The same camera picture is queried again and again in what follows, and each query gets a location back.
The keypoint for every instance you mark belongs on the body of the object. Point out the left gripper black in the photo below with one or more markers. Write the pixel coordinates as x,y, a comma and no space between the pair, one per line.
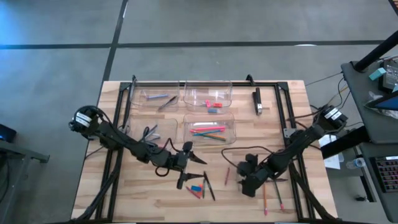
182,163

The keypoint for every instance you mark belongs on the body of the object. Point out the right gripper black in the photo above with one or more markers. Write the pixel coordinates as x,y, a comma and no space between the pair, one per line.
255,175

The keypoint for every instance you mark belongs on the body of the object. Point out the red crayon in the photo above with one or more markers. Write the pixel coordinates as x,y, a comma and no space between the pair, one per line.
194,194
227,176

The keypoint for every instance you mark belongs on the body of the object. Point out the orange pencil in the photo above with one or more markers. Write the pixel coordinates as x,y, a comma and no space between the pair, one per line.
221,137
265,202

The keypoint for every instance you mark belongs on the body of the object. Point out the green pencil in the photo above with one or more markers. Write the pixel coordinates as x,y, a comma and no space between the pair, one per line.
279,194
211,137

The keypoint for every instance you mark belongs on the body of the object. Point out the blue pencil with pink eraser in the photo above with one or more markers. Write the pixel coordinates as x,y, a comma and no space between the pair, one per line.
208,132

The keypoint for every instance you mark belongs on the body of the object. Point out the pinkish red pencil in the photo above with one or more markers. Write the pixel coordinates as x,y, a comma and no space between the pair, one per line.
214,127

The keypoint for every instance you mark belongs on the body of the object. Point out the blue crayon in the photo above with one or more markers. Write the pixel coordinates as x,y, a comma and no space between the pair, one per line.
156,137

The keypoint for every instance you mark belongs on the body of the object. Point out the gray crayon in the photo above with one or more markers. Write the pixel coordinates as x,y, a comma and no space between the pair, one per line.
153,130

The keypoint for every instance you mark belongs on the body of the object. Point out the pink eraser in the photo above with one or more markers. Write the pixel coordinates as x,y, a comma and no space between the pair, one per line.
208,103

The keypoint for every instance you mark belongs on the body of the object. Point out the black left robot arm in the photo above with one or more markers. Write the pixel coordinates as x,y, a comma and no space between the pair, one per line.
118,140

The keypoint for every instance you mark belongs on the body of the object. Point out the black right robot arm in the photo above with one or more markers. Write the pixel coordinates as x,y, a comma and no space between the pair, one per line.
298,143

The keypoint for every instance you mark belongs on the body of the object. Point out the black pen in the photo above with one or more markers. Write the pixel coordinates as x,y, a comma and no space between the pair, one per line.
209,185

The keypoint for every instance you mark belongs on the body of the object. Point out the purple pen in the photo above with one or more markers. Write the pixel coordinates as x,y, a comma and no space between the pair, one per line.
280,180

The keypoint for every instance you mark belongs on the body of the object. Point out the orange marker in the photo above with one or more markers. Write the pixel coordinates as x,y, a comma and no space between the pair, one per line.
201,191

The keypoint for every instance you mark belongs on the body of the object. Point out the dark green crayon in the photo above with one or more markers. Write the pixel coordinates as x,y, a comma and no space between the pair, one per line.
204,195

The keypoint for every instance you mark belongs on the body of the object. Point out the clear plastic bin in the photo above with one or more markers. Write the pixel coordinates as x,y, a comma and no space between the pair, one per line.
140,105
192,119
136,121
196,93

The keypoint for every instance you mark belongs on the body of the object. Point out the gray blue eraser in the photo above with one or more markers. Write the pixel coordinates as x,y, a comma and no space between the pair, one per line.
213,110

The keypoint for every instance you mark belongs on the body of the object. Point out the red eraser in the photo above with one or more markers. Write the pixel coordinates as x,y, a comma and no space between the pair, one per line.
218,105

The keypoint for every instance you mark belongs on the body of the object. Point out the dark gray pen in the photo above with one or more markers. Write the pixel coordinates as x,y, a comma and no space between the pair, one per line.
168,103

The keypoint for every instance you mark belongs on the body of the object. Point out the black stapler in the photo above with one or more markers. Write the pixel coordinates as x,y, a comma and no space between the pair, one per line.
257,102

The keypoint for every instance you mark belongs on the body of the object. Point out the white paper sheet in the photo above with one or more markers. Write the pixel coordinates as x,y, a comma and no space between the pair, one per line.
332,161

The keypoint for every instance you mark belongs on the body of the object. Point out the blue pen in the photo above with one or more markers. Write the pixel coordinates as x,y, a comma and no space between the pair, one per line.
157,96

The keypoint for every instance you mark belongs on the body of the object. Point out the black desk support beam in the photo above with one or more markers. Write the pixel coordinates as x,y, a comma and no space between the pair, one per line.
345,141

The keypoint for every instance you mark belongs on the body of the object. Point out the black table clamp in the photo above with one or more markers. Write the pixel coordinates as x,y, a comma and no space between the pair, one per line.
134,79
250,79

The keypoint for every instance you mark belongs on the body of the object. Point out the clear water bottle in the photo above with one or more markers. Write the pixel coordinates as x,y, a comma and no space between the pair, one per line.
356,163

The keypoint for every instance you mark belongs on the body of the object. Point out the small black floor object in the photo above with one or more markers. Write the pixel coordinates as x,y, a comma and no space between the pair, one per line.
361,198

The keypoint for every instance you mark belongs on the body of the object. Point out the dark gray desk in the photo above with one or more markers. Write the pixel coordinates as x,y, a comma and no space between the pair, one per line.
357,102
373,202

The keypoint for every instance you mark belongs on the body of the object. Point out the black keyboard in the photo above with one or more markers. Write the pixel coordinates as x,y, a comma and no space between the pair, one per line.
387,174

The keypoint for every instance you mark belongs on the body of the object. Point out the tablet with blue screen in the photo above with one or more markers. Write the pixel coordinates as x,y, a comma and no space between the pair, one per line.
388,104

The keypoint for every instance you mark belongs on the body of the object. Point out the teal box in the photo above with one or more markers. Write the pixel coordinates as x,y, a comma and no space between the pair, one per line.
377,74

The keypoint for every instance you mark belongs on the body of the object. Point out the black electronic device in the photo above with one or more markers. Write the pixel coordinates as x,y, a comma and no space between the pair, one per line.
390,79

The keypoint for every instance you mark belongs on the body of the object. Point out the black diagonal pole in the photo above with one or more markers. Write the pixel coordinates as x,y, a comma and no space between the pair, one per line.
376,51

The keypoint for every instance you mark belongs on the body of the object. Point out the dark metal stand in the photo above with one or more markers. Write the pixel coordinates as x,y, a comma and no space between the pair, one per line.
18,152

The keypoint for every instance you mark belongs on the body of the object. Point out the black device with blue light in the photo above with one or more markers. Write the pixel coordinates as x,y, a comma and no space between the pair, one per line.
7,133

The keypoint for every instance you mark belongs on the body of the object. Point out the black metal table frame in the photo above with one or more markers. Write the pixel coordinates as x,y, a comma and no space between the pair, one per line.
242,84

